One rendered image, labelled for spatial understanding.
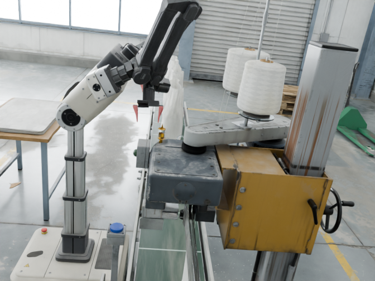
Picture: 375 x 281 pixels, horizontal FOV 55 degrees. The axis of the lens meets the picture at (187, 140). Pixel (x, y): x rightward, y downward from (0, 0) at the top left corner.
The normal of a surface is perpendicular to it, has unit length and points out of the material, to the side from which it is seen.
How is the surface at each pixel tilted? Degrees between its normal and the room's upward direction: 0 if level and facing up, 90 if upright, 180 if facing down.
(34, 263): 0
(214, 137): 90
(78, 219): 90
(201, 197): 90
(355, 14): 90
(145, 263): 0
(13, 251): 0
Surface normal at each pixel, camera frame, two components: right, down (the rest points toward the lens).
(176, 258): 0.11, -0.92
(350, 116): 0.07, 0.13
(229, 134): 0.46, 0.38
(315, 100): 0.05, 0.37
